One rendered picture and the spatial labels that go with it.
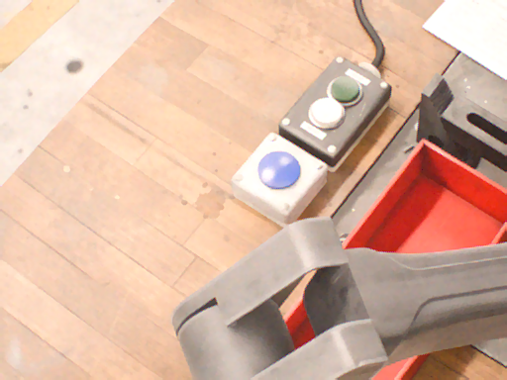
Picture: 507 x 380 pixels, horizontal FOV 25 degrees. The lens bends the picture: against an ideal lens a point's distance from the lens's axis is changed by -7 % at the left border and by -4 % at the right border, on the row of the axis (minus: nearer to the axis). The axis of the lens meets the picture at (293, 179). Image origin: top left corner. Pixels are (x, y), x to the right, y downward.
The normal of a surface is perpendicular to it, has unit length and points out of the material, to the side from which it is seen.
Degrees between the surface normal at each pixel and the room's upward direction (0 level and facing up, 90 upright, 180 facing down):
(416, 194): 0
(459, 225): 0
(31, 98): 0
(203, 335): 36
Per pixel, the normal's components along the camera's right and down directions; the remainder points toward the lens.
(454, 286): 0.39, -0.58
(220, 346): -0.39, -0.34
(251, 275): -0.60, -0.21
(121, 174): -0.02, -0.50
